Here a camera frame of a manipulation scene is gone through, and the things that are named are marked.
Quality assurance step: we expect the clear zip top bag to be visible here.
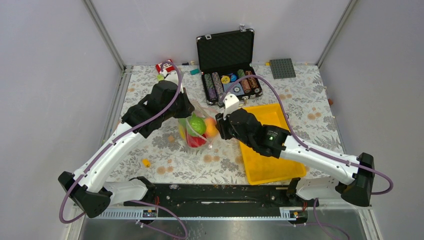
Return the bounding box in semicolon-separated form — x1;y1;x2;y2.
178;99;219;149

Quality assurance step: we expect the grey lego baseplate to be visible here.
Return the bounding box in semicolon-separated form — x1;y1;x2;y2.
269;58;296;79

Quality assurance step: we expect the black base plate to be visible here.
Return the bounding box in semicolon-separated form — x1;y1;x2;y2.
124;183;314;218

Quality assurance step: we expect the yellow plastic tray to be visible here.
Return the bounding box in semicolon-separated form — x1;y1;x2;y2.
239;103;307;185

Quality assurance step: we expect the red white toy block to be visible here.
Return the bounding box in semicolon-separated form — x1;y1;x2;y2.
155;59;175;77

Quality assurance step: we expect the orange toy peach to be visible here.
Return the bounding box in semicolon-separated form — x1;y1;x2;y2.
204;117;219;138

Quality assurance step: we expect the yellow toy banana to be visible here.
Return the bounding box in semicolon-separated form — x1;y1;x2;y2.
178;125;186;141

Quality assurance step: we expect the small yellow block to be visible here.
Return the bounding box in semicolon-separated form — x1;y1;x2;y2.
141;159;151;168

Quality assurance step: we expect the floral table mat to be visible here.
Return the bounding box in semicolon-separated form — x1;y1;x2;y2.
108;65;343;185

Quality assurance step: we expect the light green small block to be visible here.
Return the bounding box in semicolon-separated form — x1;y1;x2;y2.
156;74;165;81

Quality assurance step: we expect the teal small block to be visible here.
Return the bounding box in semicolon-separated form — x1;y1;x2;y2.
190;68;200;76

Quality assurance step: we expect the green toy lime front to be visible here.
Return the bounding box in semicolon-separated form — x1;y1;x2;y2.
186;115;206;136

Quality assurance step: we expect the black poker chip case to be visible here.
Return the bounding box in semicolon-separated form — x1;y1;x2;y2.
196;25;263;107

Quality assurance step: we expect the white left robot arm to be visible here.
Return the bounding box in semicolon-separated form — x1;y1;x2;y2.
58;80;194;218

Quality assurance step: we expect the red toy pepper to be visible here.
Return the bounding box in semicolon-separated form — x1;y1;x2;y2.
186;134;207;148

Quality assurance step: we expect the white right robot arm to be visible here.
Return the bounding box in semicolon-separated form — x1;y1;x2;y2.
215;108;375;207

